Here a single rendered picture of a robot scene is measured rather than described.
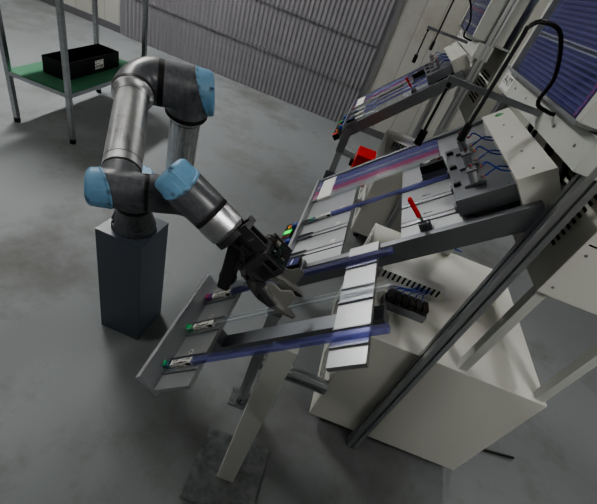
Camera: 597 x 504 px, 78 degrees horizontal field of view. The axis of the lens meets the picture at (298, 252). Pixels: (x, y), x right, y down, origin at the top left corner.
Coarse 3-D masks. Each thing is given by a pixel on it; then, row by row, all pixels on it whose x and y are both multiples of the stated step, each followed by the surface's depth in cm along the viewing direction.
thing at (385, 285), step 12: (360, 288) 70; (372, 288) 69; (384, 288) 68; (300, 300) 76; (312, 300) 74; (324, 300) 73; (252, 312) 81; (264, 312) 79; (276, 312) 79; (192, 324) 90; (216, 324) 86
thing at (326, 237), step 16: (352, 192) 142; (320, 208) 144; (336, 208) 137; (304, 224) 138; (320, 224) 132; (336, 224) 126; (304, 240) 127; (320, 240) 122; (336, 240) 117; (304, 256) 118; (320, 256) 113
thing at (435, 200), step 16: (480, 128) 135; (448, 144) 137; (416, 176) 127; (416, 192) 118; (432, 192) 113; (448, 192) 109; (432, 208) 106; (448, 208) 102; (416, 224) 103; (432, 224) 99; (448, 224) 96
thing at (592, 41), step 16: (560, 0) 103; (576, 0) 94; (592, 0) 86; (560, 16) 99; (576, 16) 90; (592, 16) 83; (544, 32) 105; (576, 32) 87; (592, 32) 81; (544, 48) 101; (576, 48) 85; (592, 48) 78; (528, 64) 108; (544, 64) 97; (576, 64) 82; (592, 64) 76; (544, 80) 94; (560, 80) 86; (576, 80) 80; (592, 80) 74; (560, 96) 83; (576, 96) 77; (592, 96) 72; (576, 112) 75
